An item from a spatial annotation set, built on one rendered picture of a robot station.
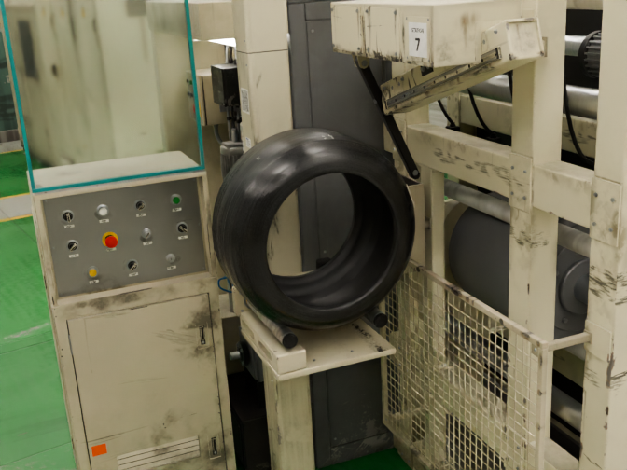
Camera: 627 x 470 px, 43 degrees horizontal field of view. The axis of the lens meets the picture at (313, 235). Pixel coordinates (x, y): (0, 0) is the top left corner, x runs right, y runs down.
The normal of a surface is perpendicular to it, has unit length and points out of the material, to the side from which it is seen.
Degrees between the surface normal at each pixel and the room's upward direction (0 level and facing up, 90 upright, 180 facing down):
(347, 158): 80
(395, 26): 90
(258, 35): 90
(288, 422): 90
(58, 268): 90
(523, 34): 72
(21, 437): 0
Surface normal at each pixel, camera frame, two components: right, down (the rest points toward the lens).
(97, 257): 0.37, 0.26
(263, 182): -0.25, -0.25
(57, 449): -0.06, -0.95
